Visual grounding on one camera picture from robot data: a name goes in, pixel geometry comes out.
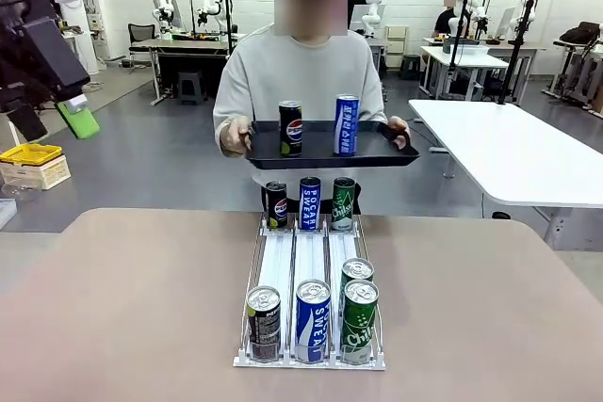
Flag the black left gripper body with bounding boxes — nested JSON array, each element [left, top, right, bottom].
[[0, 15, 91, 106]]

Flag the black Pepsi can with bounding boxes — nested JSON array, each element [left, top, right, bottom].
[[246, 284, 282, 363], [278, 100, 303, 158], [266, 180, 288, 229]]

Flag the black plastic serving tray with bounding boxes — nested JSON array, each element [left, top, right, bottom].
[[243, 119, 421, 170]]

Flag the blue Pocari Sweat can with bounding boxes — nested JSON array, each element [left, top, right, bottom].
[[299, 176, 322, 231], [334, 93, 361, 157], [295, 279, 332, 364]]

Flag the person in grey sweatshirt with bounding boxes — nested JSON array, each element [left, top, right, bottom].
[[212, 0, 388, 215]]

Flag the seated person in black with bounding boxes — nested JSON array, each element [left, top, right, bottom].
[[433, 0, 461, 36]]

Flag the person's right hand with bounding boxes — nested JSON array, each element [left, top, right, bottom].
[[220, 118, 254, 157]]

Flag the person's left hand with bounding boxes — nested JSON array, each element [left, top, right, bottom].
[[386, 116, 412, 149]]

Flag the yellow plastic crate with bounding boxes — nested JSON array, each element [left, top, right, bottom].
[[0, 142, 64, 169]]

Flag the white storage box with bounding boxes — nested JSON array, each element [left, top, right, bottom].
[[0, 154, 73, 192]]

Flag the black office chair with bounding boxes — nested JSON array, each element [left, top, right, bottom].
[[127, 22, 157, 67]]

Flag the grey plastic stool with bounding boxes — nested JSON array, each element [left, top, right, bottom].
[[177, 71, 205, 105], [400, 54, 421, 79]]

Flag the grey background work table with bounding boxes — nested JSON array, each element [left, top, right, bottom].
[[129, 33, 246, 107]]

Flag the black tripod pole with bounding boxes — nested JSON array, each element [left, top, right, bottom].
[[220, 0, 236, 62]]

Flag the white can dispenser rack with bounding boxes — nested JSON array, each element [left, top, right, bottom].
[[233, 211, 387, 370]]

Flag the green Chilsung cider can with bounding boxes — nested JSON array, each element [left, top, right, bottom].
[[332, 176, 356, 231], [340, 257, 375, 286], [341, 279, 380, 365]]

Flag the white drawer cabinet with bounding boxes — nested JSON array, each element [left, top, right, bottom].
[[383, 24, 411, 77]]

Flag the white background desk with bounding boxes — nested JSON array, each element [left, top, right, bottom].
[[418, 43, 511, 103]]

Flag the large white table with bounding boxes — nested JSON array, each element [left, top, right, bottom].
[[407, 98, 603, 252]]

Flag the metal equipment cart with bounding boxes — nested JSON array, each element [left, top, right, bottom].
[[541, 37, 603, 119]]

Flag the black bag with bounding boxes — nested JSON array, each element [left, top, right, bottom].
[[559, 20, 603, 44]]

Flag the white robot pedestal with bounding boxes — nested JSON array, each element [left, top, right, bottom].
[[54, 0, 101, 76]]

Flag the black camera tripod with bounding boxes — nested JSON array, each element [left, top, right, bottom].
[[445, 0, 475, 97], [497, 0, 541, 106]]

